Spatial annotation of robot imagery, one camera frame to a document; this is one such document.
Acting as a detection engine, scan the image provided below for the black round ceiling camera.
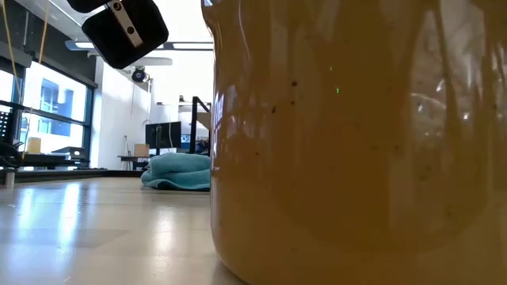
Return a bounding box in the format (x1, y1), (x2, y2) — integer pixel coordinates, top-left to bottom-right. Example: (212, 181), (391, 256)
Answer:
(130, 66), (147, 83)

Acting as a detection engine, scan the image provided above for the black aluminium rig frame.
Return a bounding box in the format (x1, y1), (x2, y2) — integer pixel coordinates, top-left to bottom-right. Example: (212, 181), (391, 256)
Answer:
(0, 169), (143, 185)

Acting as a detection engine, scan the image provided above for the long ceiling light fixture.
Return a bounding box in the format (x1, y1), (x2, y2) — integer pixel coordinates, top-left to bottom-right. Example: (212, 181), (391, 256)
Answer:
(65, 39), (215, 53)

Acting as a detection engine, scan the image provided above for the black perforated panel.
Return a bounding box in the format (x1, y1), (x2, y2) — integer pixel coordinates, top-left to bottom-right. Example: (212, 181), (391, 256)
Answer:
(0, 110), (11, 143)

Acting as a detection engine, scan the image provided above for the black low table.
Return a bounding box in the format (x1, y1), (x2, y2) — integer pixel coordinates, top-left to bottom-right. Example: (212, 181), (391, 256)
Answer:
(15, 146), (90, 171)

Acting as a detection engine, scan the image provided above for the wooden shelf with black frame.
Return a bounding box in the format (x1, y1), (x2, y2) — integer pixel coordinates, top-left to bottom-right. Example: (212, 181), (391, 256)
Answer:
(189, 96), (213, 155)

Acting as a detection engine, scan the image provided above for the black computer monitor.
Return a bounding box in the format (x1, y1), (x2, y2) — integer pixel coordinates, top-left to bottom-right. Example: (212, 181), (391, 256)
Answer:
(144, 121), (183, 150)

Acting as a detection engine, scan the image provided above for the background wooden desk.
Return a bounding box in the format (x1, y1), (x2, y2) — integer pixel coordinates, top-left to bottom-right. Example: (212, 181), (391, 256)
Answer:
(117, 154), (159, 171)

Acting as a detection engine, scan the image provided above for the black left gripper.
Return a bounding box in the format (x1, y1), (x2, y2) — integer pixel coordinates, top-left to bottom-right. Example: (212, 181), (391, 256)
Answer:
(82, 0), (170, 70)

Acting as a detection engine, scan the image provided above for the teal cloth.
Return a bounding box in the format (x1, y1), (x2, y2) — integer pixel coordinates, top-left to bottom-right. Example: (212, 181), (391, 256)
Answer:
(140, 153), (212, 192)

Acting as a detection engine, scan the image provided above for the large yellow-brown jar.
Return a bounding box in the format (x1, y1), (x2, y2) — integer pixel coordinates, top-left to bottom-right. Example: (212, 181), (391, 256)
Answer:
(200, 0), (507, 285)

